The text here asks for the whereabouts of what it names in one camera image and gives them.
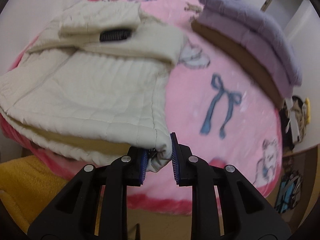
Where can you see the yellow sleeve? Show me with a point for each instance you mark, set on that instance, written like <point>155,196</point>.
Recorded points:
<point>27,187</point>

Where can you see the purple folded garment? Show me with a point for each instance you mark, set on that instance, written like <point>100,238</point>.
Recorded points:
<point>264,25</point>

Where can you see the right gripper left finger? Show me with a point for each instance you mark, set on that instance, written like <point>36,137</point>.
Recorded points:
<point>128,170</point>

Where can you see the open suitcase with clothes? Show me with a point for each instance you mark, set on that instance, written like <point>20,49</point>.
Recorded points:
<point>295,116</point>

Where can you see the cream quilted jacket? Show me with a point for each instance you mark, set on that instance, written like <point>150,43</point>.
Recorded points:
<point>93,84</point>

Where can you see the brown folded garment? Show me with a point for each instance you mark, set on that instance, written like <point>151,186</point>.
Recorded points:
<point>246,60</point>

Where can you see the blue black backpack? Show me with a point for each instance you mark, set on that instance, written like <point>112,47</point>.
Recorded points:
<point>289,193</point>

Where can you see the lilac folded garment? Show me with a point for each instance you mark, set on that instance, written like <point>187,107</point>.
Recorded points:
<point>254,44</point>

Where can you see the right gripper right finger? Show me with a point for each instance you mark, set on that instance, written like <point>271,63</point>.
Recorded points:
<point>192,171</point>

